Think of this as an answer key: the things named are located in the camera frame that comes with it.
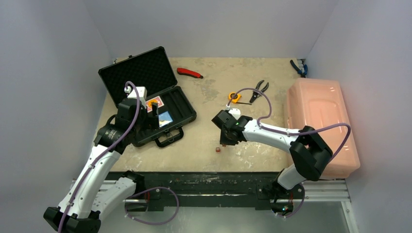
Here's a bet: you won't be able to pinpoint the orange big blind button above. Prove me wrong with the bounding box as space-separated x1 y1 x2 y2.
147 100 158 108

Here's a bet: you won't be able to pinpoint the black handled pliers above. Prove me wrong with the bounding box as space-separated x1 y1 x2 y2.
249 80 269 103

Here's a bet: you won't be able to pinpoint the blue playing card deck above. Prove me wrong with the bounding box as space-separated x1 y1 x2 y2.
158 111 173 128

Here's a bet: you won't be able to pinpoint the aluminium rail frame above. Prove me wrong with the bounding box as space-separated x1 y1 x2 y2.
70 179 360 233

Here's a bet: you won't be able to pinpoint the yellow tape measure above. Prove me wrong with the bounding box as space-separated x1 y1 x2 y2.
228 92 251 105

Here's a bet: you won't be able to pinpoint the blue handled pliers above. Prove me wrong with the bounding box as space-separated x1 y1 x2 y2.
290 60 308 78

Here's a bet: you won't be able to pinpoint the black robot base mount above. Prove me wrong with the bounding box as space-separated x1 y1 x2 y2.
106 171 304 215

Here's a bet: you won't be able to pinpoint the pink translucent plastic bin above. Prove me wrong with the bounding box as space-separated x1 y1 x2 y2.
284 78 360 179

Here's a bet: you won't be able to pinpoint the red playing card deck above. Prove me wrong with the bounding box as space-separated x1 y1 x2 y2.
146 96 164 112

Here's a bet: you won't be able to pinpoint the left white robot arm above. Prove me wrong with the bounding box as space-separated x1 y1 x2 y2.
43 81 158 233

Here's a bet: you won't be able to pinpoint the red utility knife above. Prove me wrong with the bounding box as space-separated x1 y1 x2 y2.
176 67 204 79

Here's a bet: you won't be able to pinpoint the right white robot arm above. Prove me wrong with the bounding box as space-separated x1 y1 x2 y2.
211 110 333 198

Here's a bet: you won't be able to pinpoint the black poker set case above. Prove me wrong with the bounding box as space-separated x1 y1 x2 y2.
98 47 197 148

